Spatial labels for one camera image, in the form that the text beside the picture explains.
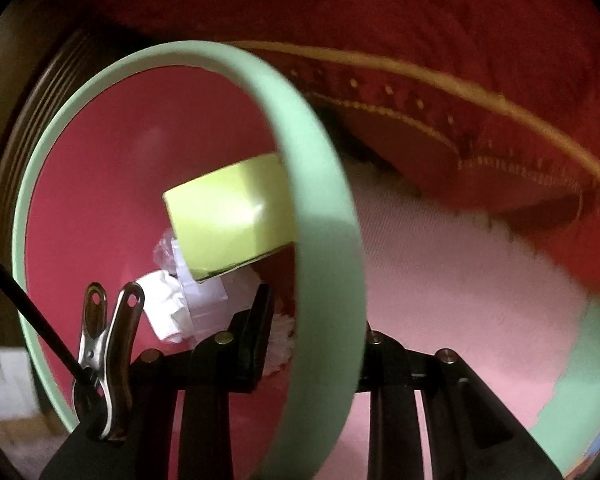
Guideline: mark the pink foam mat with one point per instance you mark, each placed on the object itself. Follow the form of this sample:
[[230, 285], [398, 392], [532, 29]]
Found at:
[[455, 285]]

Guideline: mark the clear plastic bag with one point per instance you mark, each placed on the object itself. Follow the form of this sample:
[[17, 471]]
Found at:
[[165, 255]]

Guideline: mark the brown wooden nightstand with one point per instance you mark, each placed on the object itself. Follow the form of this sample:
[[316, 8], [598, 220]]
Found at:
[[10, 160]]

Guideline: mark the red bedsheet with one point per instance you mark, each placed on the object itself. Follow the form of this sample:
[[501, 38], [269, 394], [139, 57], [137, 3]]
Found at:
[[380, 20]]

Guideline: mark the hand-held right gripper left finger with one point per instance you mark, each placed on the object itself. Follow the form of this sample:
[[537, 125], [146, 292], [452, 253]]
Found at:
[[252, 350]]

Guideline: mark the yellow-green cardboard box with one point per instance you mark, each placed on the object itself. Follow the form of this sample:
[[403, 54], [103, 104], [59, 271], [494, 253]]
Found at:
[[225, 215]]

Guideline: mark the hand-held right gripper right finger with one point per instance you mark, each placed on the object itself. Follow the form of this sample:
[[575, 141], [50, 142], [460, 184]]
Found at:
[[385, 360]]

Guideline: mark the white feather shuttlecock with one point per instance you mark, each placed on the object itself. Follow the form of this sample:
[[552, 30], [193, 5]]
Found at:
[[280, 345]]

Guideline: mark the green foam mat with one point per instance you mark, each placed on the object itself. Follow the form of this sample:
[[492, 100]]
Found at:
[[580, 385]]

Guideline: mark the red bin with green rim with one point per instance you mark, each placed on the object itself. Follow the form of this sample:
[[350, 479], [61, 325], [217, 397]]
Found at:
[[105, 160]]

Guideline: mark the white foam packaging piece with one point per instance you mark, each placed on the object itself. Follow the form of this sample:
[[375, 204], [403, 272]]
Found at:
[[205, 310]]

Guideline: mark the metal spring clip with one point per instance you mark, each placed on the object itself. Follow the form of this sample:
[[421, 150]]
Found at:
[[107, 360]]

